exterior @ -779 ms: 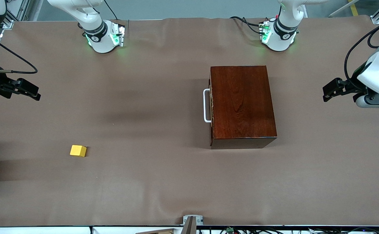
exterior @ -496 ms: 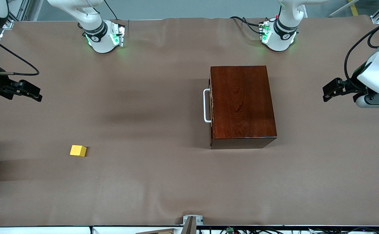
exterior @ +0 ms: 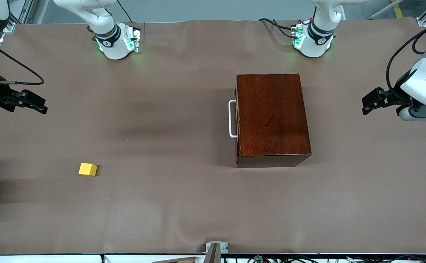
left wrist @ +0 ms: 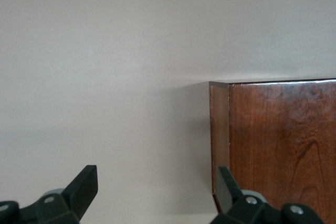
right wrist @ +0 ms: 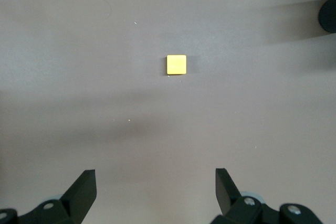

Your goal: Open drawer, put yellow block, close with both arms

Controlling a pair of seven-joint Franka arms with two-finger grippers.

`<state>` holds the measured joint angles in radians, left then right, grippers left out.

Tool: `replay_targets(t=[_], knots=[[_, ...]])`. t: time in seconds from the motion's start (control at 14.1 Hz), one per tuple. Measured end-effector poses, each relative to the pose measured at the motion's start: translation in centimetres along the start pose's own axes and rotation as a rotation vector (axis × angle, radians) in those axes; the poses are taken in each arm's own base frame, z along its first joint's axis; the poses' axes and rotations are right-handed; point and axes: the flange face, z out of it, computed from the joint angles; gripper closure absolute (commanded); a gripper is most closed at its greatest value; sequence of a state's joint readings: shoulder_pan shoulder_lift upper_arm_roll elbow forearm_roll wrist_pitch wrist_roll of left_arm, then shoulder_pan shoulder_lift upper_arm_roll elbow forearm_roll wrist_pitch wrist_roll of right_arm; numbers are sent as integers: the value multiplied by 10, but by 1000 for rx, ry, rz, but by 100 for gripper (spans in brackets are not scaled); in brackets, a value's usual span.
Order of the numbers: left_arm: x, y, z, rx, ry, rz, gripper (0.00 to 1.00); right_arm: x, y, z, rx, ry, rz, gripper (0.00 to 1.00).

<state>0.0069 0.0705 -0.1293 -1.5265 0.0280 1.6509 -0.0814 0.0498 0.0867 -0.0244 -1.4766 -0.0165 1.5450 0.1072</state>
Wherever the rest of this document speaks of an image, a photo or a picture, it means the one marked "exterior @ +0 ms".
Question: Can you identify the yellow block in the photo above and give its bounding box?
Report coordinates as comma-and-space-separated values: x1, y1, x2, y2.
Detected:
78, 163, 98, 177

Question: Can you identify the wooden drawer with white handle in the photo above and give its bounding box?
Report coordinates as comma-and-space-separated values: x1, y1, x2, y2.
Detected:
229, 79, 240, 165

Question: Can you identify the dark brown wooden cabinet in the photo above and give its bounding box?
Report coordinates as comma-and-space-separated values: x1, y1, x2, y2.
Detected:
235, 73, 312, 168

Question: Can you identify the brown table cloth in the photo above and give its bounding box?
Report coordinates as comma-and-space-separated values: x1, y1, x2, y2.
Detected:
0, 18, 426, 255

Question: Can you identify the brown angled bar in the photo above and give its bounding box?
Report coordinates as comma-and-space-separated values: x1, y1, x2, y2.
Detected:
205, 243, 221, 263

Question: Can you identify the cardboard piece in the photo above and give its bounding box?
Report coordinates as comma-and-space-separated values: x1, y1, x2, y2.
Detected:
151, 257, 199, 263

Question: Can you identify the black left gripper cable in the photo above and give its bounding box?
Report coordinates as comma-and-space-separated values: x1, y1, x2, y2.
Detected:
386, 26, 426, 95

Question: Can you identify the aluminium table frame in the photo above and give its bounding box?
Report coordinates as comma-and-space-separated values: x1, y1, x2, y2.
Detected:
0, 0, 34, 70

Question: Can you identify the black right arm base cable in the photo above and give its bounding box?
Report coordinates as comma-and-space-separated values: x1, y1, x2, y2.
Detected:
115, 0, 133, 23

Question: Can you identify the black arm base cable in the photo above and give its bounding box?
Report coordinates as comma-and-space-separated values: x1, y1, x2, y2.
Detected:
258, 18, 298, 39
115, 0, 133, 23

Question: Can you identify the black left arm base cable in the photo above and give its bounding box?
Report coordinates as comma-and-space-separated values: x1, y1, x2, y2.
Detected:
258, 18, 298, 39

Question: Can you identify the small metal bracket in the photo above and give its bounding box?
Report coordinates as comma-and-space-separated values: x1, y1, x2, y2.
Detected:
205, 241, 229, 254

